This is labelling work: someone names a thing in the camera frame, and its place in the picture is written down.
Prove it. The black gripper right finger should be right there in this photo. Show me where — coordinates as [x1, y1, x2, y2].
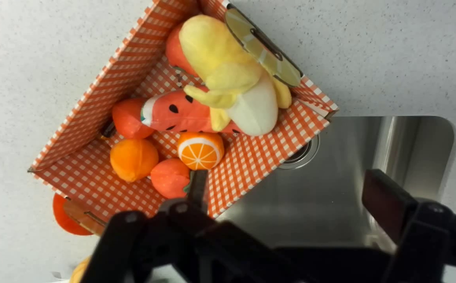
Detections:
[362, 170, 417, 244]

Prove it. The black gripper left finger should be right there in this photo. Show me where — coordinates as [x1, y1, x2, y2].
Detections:
[187, 170, 209, 211]

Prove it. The plush orange slice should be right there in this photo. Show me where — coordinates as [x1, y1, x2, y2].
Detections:
[178, 134, 225, 170]

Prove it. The red plush tomato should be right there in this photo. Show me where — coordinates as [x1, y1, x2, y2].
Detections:
[151, 159, 190, 199]

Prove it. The round orange plush fruit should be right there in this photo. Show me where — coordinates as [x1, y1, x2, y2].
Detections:
[110, 140, 159, 183]

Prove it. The plush watermelon slice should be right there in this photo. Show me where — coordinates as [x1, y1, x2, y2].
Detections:
[140, 90, 214, 133]

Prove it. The stainless steel sink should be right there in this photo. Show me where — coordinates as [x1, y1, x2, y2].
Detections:
[220, 117, 456, 252]

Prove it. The yellow plush banana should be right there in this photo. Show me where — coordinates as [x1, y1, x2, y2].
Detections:
[179, 15, 293, 137]

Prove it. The red plush fruit under banana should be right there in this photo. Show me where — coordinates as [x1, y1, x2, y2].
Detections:
[165, 26, 197, 76]

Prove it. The red plastic bowl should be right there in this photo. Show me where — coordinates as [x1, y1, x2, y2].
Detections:
[52, 195, 91, 236]

